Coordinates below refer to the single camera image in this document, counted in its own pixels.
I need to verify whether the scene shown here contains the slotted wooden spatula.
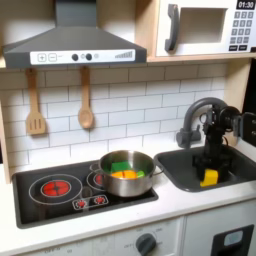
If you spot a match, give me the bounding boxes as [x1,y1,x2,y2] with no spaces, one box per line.
[25,68,48,136]

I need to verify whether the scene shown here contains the grey extractor hood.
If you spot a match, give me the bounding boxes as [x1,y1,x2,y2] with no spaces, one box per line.
[2,0,148,70]

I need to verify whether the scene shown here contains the light wooden shelf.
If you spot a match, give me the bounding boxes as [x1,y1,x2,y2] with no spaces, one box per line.
[146,52,256,64]

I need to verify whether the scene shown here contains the black toy stove top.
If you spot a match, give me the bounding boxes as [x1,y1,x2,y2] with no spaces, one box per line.
[12,159,159,230]

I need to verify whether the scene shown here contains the orange toy carrot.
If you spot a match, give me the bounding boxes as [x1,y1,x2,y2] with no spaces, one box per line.
[110,169,146,180]

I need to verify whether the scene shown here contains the steel pot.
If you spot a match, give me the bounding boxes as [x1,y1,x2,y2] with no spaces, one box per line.
[89,149,165,198]

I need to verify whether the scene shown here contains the black cabinet door panel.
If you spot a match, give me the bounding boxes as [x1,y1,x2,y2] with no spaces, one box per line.
[210,224,255,256]

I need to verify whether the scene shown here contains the white toy microwave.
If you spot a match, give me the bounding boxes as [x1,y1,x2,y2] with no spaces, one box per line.
[155,0,256,58]

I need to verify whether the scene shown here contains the wooden spoon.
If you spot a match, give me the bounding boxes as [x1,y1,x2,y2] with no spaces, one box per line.
[77,65,96,130]

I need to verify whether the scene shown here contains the yellow toy block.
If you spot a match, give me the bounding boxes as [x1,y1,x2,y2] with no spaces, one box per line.
[199,168,220,188]

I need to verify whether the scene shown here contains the grey oven knob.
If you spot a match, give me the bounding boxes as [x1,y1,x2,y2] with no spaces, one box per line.
[135,232,157,256]

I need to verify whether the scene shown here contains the dark grey sink basin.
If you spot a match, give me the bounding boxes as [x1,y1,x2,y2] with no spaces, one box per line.
[153,143,256,193]

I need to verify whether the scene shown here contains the green toy block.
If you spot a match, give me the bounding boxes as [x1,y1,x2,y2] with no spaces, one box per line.
[110,160,135,174]

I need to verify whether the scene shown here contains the dark grey tap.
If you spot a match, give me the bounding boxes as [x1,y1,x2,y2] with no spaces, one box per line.
[175,97,231,150]

